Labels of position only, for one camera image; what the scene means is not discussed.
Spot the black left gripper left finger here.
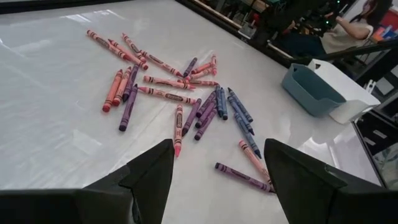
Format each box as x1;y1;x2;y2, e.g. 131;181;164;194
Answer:
83;138;176;224

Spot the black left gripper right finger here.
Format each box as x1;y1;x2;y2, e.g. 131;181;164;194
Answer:
263;138;348;224

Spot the pile of crayons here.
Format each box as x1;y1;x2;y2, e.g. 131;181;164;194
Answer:
177;79;220;87

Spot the red crayon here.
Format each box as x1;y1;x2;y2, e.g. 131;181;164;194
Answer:
112;66;132;107
102;68;124;113

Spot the dark blue plastic tray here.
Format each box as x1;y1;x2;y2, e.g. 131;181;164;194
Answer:
281;63;347;118

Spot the white plastic tray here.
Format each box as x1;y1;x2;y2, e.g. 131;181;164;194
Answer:
307;58;381;124

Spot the person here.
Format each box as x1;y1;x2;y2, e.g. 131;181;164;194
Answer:
285;0;394;58

